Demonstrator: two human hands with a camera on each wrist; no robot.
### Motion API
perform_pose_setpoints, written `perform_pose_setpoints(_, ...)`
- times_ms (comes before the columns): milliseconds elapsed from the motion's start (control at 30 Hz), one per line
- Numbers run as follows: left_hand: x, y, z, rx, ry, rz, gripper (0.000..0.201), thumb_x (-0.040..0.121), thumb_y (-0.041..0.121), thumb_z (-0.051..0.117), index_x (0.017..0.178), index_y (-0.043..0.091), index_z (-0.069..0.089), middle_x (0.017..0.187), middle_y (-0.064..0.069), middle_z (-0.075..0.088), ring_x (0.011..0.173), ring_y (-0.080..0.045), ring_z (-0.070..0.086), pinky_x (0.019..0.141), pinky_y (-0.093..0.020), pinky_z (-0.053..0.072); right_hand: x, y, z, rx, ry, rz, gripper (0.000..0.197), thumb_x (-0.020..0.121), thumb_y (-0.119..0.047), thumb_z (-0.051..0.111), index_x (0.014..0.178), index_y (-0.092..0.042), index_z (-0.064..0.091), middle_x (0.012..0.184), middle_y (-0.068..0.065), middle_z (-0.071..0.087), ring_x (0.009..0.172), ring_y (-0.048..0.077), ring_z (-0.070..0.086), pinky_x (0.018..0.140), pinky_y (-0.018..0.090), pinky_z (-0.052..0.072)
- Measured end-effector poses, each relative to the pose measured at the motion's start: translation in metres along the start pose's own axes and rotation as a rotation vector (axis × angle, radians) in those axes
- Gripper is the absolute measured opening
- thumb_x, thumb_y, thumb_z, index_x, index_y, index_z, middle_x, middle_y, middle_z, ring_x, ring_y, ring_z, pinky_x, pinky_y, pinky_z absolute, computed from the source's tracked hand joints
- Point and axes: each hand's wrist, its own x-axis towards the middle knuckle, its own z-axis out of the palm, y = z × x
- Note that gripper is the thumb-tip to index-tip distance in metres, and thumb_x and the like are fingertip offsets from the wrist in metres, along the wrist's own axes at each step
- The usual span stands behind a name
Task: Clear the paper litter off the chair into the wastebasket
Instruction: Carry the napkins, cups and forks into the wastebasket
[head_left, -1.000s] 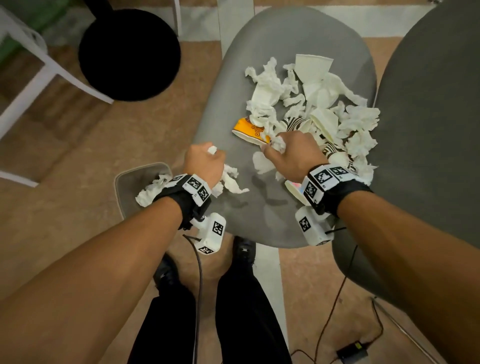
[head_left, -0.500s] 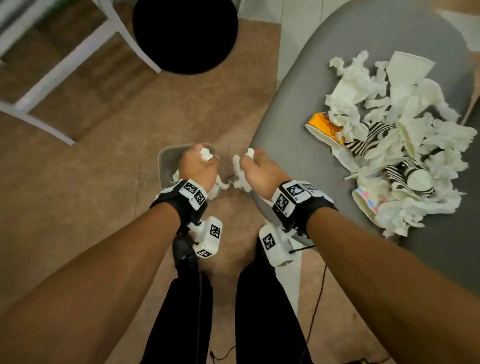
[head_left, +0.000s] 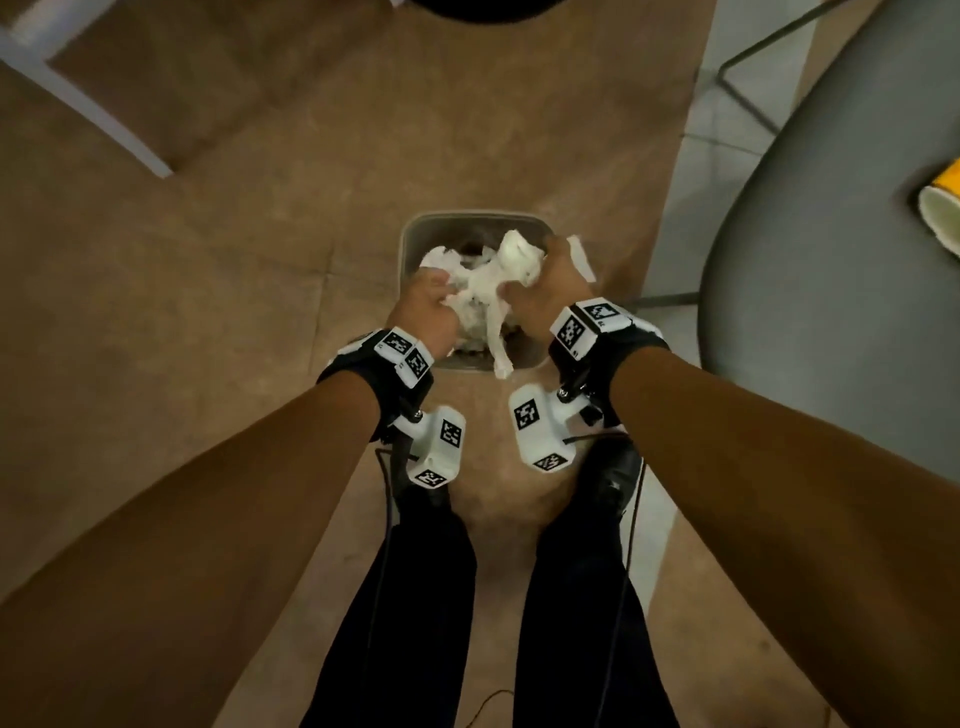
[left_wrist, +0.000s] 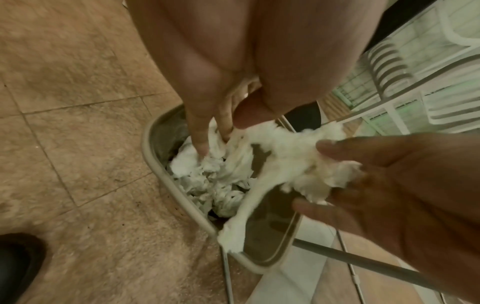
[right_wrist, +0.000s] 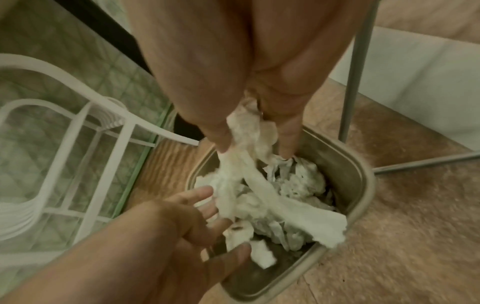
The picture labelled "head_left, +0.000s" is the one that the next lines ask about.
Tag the person's right fingers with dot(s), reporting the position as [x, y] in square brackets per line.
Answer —
[556, 251]

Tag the person's left leg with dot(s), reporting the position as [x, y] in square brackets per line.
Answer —
[409, 615]

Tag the grey plastic waste bin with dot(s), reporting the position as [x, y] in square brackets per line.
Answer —
[420, 236]

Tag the person's right hand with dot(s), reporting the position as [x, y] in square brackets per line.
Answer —
[544, 292]

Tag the person's right forearm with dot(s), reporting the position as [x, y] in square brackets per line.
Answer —
[795, 525]

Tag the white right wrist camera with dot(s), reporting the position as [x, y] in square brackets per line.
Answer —
[536, 424]

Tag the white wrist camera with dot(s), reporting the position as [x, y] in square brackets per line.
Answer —
[536, 424]
[439, 446]

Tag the person's left hand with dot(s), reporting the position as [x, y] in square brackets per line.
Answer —
[420, 311]

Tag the person's leg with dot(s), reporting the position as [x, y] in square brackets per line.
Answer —
[581, 622]
[409, 615]

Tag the person's left forearm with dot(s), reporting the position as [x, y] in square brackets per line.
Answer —
[187, 540]

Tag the person's left fingers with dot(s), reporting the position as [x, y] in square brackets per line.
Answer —
[438, 279]

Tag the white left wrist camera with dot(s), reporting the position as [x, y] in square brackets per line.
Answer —
[439, 446]

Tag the white tissue paper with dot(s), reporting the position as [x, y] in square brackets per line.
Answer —
[487, 296]

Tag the black round object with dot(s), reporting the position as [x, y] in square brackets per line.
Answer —
[487, 7]

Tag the brown floor mat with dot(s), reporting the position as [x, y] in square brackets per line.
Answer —
[225, 262]

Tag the white furniture leg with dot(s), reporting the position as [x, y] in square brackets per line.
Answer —
[90, 101]

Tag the grey round table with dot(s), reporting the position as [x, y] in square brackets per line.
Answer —
[840, 285]

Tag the thin metal table frame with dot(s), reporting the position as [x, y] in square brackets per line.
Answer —
[742, 94]

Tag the person's right leg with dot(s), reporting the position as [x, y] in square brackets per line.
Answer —
[581, 622]

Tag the yellow paper cup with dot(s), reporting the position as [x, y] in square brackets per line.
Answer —
[943, 214]

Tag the person's black right shoe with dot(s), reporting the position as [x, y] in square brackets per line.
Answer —
[615, 472]

